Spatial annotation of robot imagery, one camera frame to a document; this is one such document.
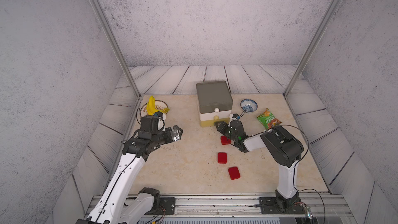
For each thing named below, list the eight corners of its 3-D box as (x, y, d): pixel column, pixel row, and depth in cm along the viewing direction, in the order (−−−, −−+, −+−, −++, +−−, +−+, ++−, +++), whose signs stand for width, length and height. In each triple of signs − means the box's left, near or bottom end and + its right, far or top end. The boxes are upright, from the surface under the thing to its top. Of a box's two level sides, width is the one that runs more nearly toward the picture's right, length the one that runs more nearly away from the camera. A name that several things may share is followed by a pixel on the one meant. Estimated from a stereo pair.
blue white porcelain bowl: (241, 112, 112) (242, 108, 108) (239, 102, 118) (240, 98, 115) (257, 112, 112) (258, 108, 108) (254, 102, 118) (255, 98, 115)
